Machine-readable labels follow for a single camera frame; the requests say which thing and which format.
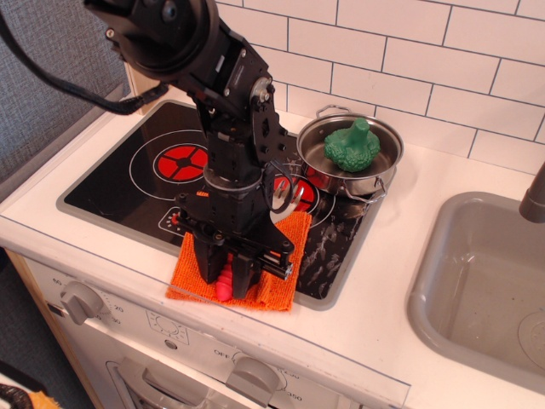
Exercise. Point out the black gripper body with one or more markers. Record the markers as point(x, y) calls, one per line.
point(240, 221)

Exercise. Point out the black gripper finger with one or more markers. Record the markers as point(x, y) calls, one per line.
point(245, 274)
point(211, 260)

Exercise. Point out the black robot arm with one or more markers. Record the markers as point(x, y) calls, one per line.
point(187, 45)

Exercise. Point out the black toy stove top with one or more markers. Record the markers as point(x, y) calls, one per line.
point(131, 191)

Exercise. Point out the orange knitted cloth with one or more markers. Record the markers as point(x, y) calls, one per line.
point(269, 294)

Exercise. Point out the grey right oven knob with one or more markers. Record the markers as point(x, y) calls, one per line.
point(253, 380)

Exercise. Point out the grey oven knob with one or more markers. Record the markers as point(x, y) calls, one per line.
point(253, 380)
point(80, 302)

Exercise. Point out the white toy oven front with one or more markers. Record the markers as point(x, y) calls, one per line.
point(124, 329)

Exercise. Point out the green toy broccoli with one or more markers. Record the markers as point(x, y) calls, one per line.
point(352, 149)

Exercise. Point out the grey left oven knob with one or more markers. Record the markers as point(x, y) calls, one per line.
point(80, 302)

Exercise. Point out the silver metal pot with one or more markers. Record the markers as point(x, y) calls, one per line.
point(368, 185)

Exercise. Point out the grey plastic sink basin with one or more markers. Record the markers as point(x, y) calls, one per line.
point(478, 297)

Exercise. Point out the orange black object at corner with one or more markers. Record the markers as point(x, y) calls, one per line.
point(18, 398)

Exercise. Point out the grey faucet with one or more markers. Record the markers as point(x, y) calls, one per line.
point(532, 205)

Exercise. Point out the grey oven door handle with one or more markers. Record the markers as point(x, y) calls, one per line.
point(163, 388)

